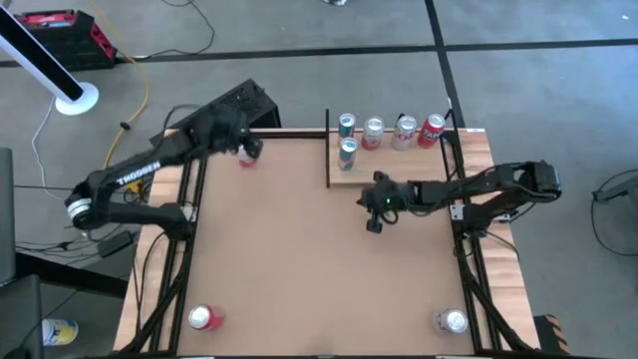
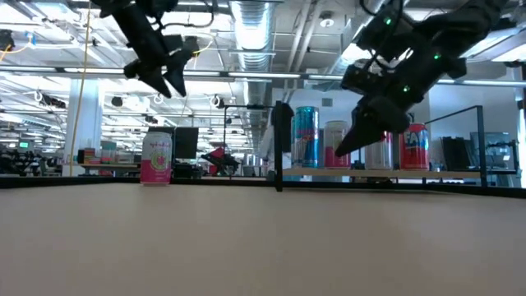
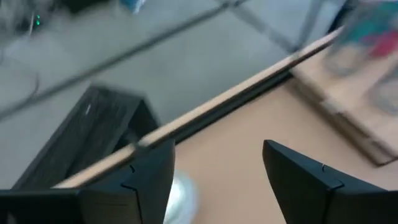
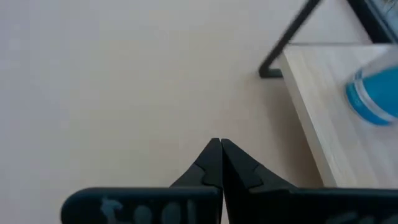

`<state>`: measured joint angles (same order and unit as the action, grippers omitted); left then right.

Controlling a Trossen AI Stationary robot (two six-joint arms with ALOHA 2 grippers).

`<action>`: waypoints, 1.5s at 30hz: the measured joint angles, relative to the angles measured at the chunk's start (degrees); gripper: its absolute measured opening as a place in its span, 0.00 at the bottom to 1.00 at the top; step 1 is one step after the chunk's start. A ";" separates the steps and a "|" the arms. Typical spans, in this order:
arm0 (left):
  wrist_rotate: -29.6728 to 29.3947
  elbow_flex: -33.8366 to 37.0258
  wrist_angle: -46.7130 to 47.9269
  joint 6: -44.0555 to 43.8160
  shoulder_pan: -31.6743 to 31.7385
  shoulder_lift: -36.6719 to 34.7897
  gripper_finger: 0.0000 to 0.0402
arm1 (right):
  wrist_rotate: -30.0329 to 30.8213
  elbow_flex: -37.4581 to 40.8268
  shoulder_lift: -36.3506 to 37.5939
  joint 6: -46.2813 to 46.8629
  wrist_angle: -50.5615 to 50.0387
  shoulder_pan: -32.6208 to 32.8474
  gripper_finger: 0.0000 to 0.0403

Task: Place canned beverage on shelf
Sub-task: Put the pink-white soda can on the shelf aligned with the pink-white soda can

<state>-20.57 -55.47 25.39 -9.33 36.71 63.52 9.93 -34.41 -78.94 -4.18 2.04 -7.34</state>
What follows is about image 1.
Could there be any black yellow striped block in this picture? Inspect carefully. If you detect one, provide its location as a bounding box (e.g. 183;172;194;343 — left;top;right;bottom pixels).
532;313;569;356

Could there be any white lamp stand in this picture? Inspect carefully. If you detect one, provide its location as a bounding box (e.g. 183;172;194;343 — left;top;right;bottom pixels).
0;3;100;117

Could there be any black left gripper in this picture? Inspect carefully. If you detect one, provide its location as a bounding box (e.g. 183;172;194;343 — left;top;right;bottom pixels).
191;109;265;160

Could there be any black power adapter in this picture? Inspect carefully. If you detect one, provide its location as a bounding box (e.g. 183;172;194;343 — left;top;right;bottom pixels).
97;229;135;259

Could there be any white cable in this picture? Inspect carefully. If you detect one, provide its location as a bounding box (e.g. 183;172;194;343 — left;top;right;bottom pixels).
31;97;91;200

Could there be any wooden shelf with black frame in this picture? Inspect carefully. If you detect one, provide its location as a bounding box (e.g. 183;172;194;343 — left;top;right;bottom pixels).
324;107;463;189

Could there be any black floor cable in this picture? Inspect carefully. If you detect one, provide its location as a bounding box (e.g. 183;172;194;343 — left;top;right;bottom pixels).
132;0;216;60

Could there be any yellow white cup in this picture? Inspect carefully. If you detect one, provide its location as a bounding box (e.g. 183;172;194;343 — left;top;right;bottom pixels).
41;317;80;347

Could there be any orange Fanta can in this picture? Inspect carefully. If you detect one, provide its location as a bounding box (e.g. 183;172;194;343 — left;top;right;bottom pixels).
187;303;226;332
417;113;448;150

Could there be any red black toolbox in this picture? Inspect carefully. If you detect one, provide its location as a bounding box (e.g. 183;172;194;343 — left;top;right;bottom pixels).
14;9;119;71

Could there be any blue silver Red Bull can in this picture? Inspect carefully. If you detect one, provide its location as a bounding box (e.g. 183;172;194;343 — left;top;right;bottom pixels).
337;112;358;140
337;137;360;173

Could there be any yellow cable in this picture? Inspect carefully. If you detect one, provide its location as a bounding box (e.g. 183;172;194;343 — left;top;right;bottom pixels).
87;0;151;171

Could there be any black aluminium table frame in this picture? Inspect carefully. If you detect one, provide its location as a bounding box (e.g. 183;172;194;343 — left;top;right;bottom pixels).
119;130;537;356

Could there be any dark grey panel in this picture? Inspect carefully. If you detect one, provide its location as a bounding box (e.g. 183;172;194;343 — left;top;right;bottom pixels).
0;148;17;286

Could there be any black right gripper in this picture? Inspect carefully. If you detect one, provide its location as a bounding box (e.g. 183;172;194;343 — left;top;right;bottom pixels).
356;172;418;233

